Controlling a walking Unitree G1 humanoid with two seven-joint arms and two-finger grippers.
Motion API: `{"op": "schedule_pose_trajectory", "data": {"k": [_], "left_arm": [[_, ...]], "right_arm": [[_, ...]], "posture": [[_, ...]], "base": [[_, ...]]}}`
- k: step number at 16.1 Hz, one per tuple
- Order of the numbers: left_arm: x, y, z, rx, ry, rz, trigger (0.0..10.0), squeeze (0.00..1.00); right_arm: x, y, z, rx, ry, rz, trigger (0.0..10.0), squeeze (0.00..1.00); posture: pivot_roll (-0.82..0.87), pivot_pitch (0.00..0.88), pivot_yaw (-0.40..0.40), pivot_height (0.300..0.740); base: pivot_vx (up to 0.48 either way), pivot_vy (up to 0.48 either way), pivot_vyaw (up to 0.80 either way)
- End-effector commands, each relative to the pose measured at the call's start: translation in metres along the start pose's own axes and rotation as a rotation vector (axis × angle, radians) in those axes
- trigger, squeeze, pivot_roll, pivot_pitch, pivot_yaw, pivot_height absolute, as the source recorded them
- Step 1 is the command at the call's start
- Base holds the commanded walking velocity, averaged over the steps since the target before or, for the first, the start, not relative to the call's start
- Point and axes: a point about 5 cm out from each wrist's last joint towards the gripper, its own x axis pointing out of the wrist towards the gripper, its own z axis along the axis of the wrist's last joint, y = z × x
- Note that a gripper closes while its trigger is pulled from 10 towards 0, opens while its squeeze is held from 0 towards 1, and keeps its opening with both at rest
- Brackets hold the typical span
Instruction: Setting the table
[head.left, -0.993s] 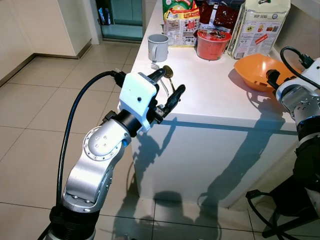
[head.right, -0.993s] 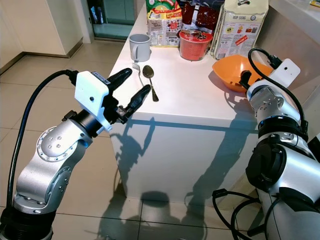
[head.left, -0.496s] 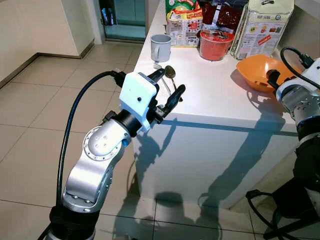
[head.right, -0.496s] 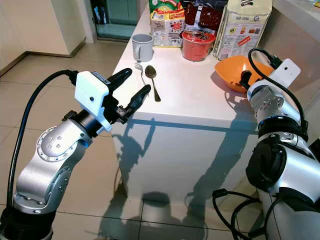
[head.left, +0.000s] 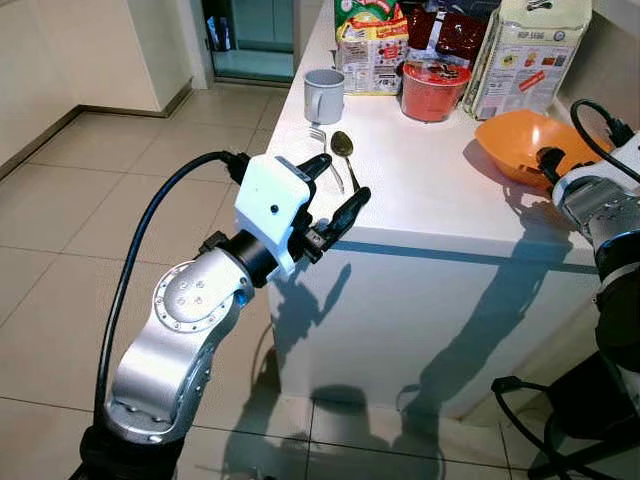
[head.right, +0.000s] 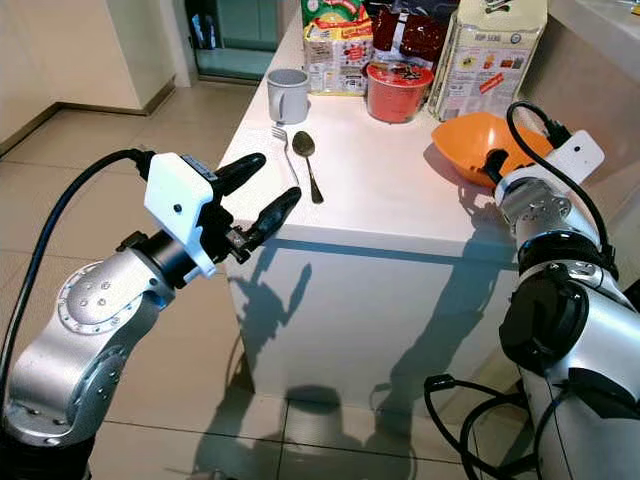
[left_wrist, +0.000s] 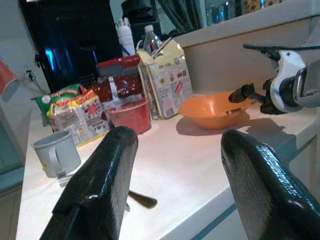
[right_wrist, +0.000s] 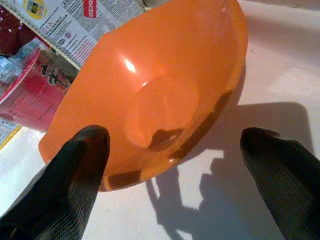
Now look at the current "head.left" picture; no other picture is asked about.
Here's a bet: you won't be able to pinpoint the dark red snack packet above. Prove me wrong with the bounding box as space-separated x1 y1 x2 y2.
406 7 489 67

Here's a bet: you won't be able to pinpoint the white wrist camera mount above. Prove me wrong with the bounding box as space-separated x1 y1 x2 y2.
604 133 640 187
234 154 314 280

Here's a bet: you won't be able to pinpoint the colourful printed food box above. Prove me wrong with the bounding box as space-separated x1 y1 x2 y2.
334 0 412 98

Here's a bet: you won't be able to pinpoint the metal fork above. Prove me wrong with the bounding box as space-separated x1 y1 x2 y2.
308 126 347 195

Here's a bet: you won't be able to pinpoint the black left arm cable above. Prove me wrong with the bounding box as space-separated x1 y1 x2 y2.
94 150 251 421

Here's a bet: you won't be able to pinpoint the black loose floor cables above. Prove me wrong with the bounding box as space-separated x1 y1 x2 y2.
491 374 640 480

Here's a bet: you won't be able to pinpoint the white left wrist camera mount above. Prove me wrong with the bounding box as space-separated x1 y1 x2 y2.
234 154 314 280

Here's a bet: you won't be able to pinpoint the grey mug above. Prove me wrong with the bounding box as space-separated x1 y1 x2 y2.
303 68 348 126

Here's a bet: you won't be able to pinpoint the orange plastic bowl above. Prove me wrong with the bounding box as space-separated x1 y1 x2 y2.
473 109 603 192

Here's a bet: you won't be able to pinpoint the white kitchen island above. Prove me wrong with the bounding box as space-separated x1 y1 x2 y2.
262 0 640 423

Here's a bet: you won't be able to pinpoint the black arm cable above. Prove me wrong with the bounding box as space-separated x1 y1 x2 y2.
94 150 251 421
569 98 638 183

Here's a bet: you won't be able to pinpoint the glass door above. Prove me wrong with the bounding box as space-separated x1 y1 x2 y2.
202 0 298 83

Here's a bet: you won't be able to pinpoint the cream printed bag with handle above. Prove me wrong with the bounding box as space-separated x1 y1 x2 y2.
462 0 594 122

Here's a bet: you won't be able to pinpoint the red instant noodle bowl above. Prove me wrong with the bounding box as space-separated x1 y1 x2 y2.
400 60 473 125

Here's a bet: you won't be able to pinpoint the metal spoon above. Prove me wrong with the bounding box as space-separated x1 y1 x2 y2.
330 130 364 194

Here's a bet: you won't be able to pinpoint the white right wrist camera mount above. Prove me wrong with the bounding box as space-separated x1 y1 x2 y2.
604 133 640 187

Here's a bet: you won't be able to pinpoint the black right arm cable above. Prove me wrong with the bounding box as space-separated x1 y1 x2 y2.
569 98 638 183

